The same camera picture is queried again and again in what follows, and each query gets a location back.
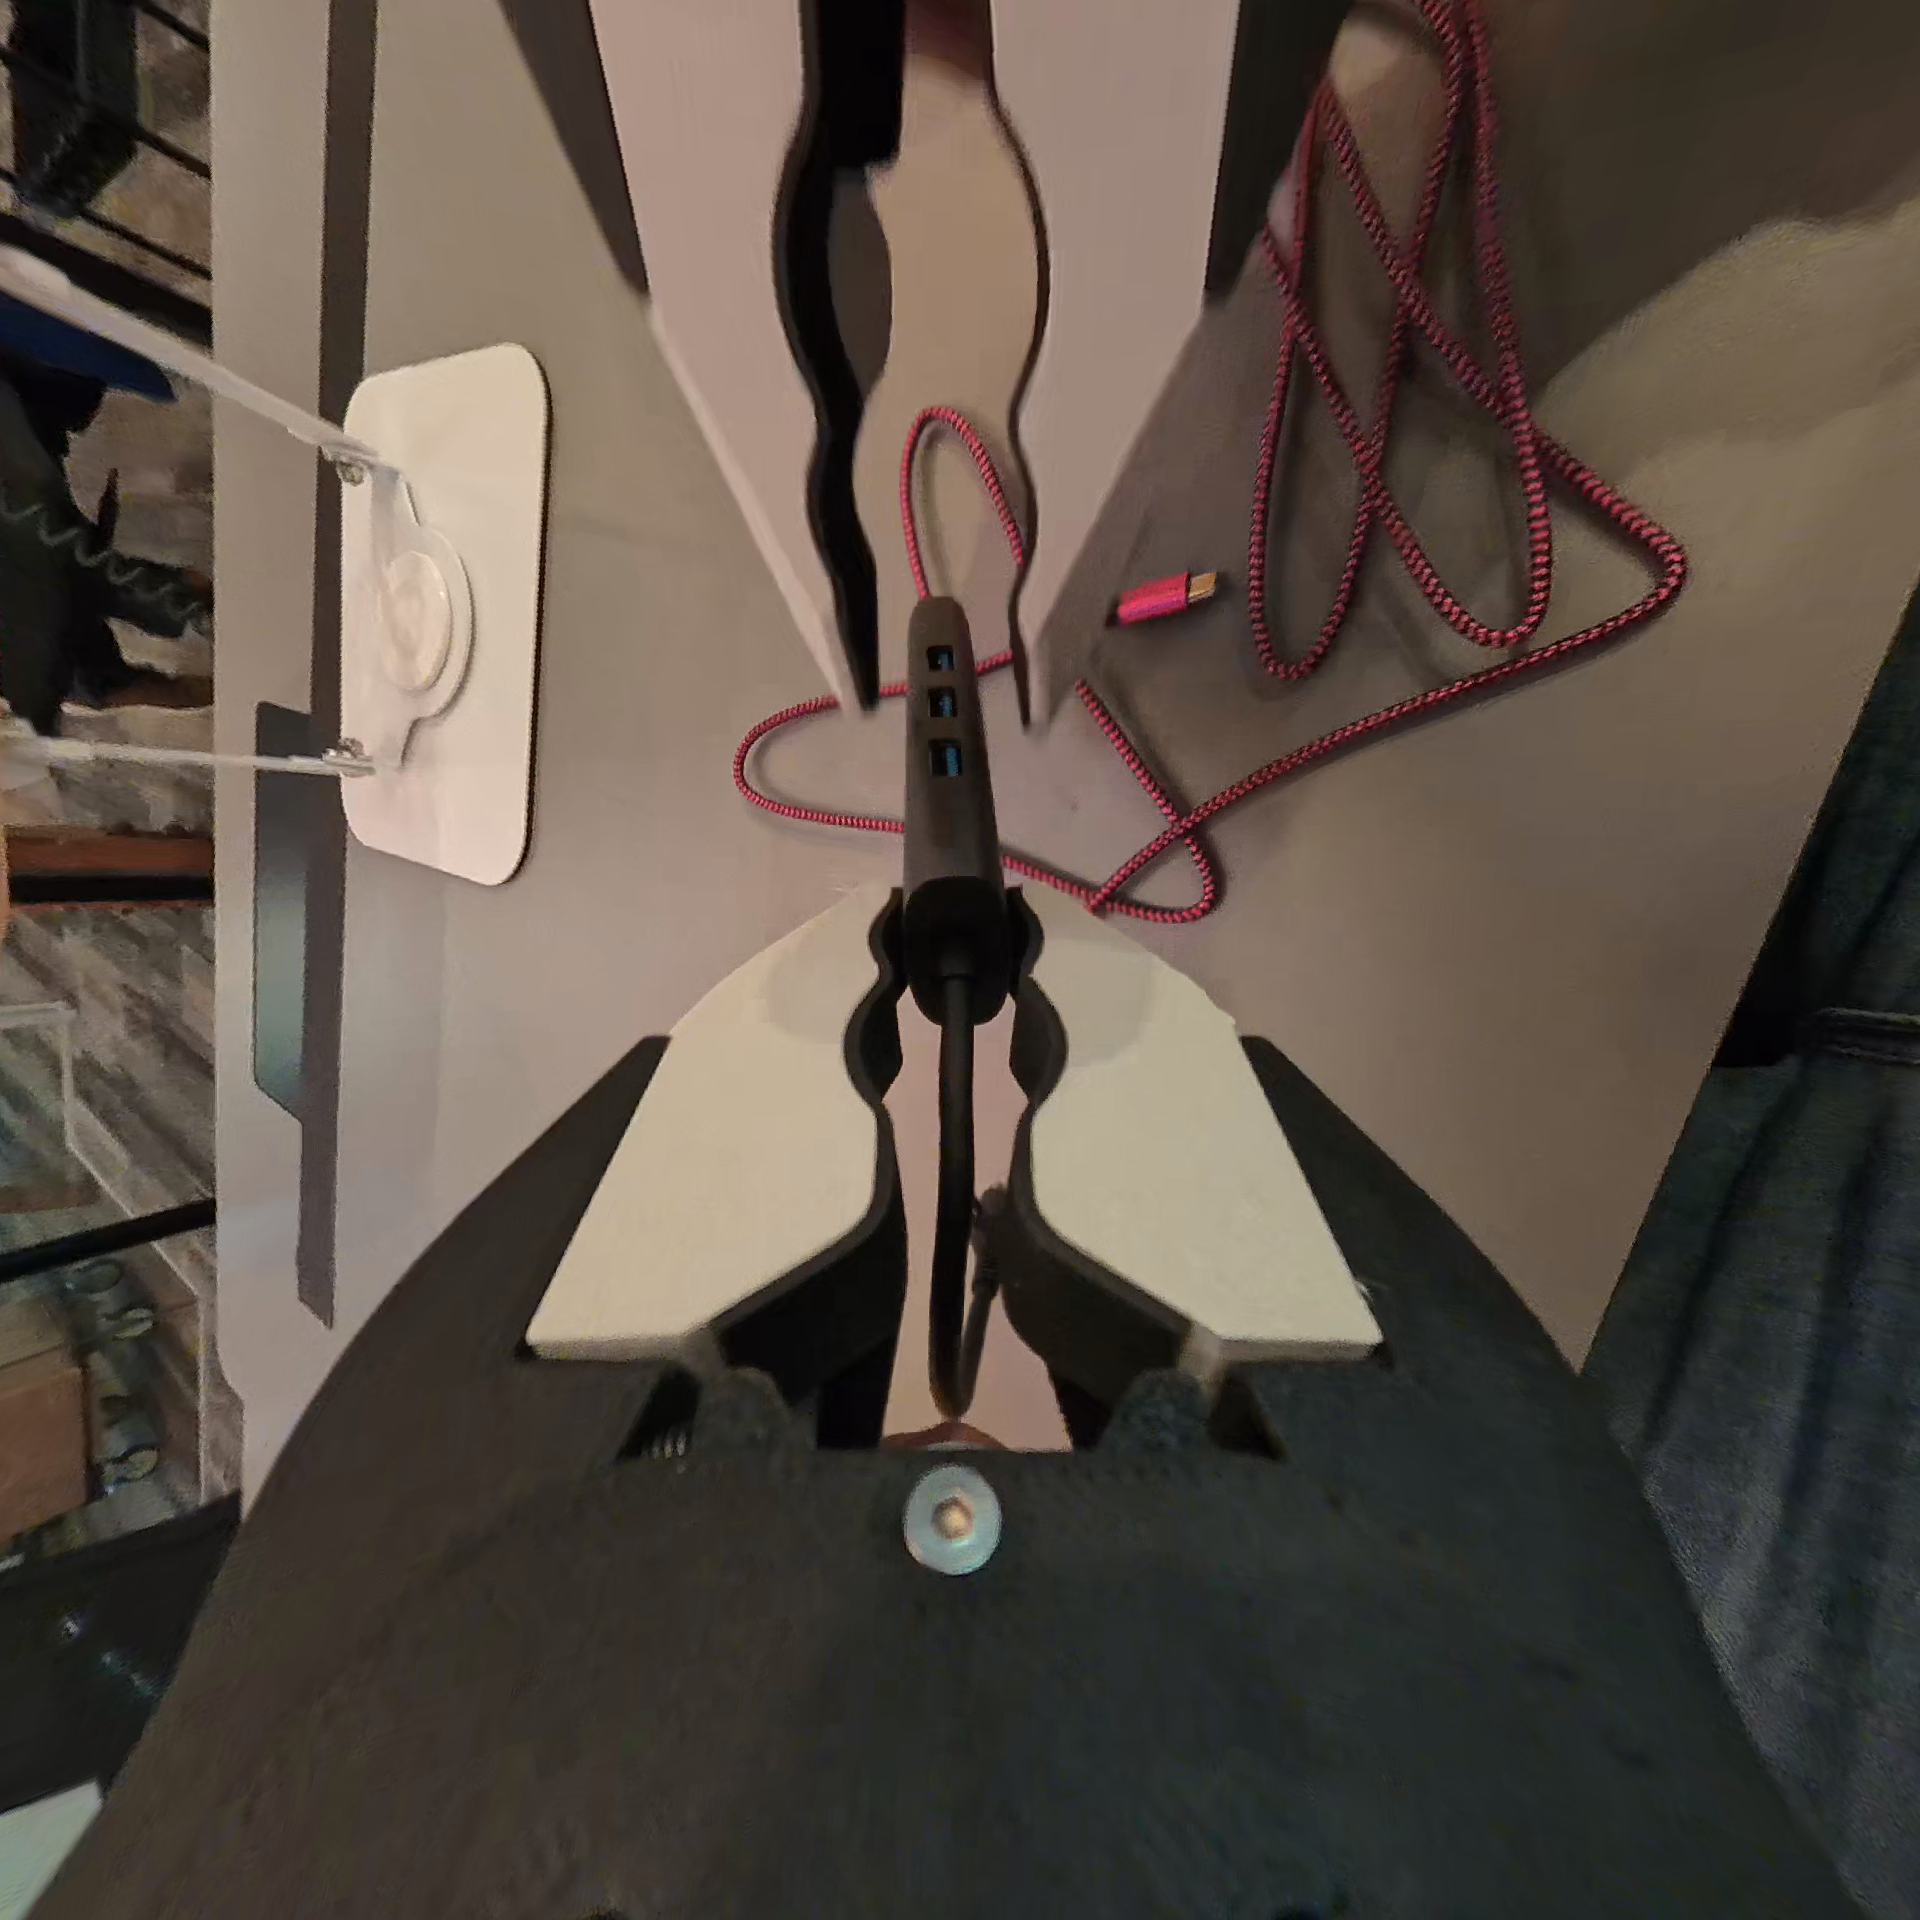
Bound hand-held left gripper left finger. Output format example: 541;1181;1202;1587
522;894;937;1375

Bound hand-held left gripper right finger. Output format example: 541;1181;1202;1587
983;894;1388;1394

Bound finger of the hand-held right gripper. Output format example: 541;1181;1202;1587
586;0;918;715
983;0;1243;737

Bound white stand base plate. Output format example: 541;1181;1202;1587
339;346;552;887

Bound black hub cable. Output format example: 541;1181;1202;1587
916;885;1022;1435

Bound person's legs in jeans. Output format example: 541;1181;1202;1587
1590;585;1920;1681

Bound red braided usb cable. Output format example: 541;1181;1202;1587
736;0;1687;925

